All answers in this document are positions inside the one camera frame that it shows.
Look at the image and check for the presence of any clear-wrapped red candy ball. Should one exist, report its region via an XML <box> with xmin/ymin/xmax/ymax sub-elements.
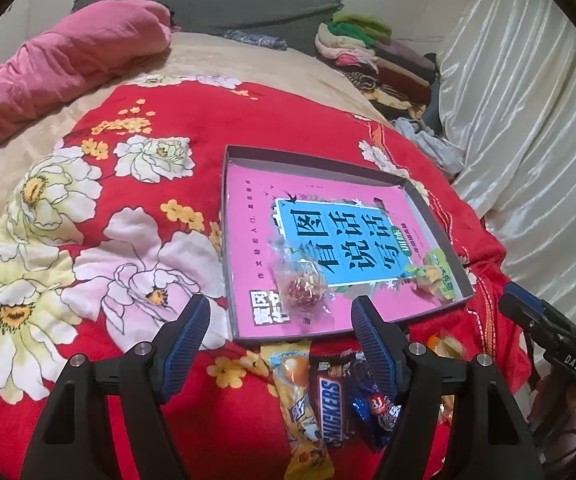
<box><xmin>268</xmin><ymin>240</ymin><xmax>336</xmax><ymax>326</ymax></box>

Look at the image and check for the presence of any pink quilt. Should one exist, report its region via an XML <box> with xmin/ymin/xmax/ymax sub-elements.
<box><xmin>0</xmin><ymin>0</ymin><xmax>181</xmax><ymax>156</ymax></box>

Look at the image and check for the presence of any beige bed sheet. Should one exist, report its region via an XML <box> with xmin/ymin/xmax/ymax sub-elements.
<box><xmin>0</xmin><ymin>30</ymin><xmax>383</xmax><ymax>181</ymax></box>

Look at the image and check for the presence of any pink book with blue label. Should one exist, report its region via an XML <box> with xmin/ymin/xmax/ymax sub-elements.
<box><xmin>228</xmin><ymin>160</ymin><xmax>469</xmax><ymax>336</ymax></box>

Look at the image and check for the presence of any grey headboard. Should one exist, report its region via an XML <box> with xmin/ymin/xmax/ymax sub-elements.
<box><xmin>72</xmin><ymin>0</ymin><xmax>343</xmax><ymax>56</ymax></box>

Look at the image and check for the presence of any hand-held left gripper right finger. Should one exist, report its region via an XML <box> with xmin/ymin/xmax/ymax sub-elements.
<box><xmin>350</xmin><ymin>295</ymin><xmax>544</xmax><ymax>480</ymax></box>

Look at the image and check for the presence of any blue patterned cloth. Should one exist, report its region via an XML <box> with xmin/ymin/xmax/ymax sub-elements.
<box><xmin>225</xmin><ymin>29</ymin><xmax>289</xmax><ymax>52</ymax></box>

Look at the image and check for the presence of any pile of folded clothes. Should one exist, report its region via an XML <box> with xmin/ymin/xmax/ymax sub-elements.
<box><xmin>314</xmin><ymin>10</ymin><xmax>441</xmax><ymax>121</ymax></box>

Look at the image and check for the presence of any small yellow candy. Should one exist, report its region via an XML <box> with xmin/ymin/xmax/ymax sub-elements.
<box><xmin>438</xmin><ymin>392</ymin><xmax>456</xmax><ymax>426</ymax></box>

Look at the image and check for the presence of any brown chocolate bar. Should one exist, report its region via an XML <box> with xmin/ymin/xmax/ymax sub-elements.
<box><xmin>313</xmin><ymin>362</ymin><xmax>361</xmax><ymax>448</ymax></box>

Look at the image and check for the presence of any shallow grey cardboard box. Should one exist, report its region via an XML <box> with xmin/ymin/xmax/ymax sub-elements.
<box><xmin>220</xmin><ymin>145</ymin><xmax>476</xmax><ymax>346</ymax></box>

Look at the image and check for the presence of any person's right hand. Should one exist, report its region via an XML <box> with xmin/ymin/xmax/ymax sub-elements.
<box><xmin>528</xmin><ymin>375</ymin><xmax>576</xmax><ymax>456</ymax></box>

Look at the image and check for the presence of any white and blue cloth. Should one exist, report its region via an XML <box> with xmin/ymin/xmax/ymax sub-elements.
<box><xmin>393</xmin><ymin>117</ymin><xmax>466</xmax><ymax>176</ymax></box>

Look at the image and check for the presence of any red floral blanket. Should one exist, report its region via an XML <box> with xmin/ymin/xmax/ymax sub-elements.
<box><xmin>0</xmin><ymin>72</ymin><xmax>534</xmax><ymax>480</ymax></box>

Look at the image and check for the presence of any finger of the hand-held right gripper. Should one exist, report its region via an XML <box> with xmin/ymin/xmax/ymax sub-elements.
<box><xmin>498</xmin><ymin>282</ymin><xmax>576</xmax><ymax>361</ymax></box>

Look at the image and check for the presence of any blue snack packet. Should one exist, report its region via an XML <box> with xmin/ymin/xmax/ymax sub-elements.
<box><xmin>343</xmin><ymin>350</ymin><xmax>403</xmax><ymax>453</ymax></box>

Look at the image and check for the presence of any green snack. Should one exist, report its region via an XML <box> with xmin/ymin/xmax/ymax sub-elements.
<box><xmin>410</xmin><ymin>247</ymin><xmax>456</xmax><ymax>301</ymax></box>

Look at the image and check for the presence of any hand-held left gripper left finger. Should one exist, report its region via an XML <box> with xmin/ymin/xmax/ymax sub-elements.
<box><xmin>20</xmin><ymin>294</ymin><xmax>213</xmax><ymax>480</ymax></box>

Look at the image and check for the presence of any white satin curtain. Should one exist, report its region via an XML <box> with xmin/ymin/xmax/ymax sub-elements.
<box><xmin>418</xmin><ymin>0</ymin><xmax>576</xmax><ymax>321</ymax></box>

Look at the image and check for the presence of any long yellow snack packet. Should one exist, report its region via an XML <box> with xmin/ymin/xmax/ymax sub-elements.
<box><xmin>260</xmin><ymin>340</ymin><xmax>331</xmax><ymax>480</ymax></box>

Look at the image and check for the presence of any orange candy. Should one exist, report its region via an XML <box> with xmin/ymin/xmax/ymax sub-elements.
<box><xmin>425</xmin><ymin>330</ymin><xmax>469</xmax><ymax>361</ymax></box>

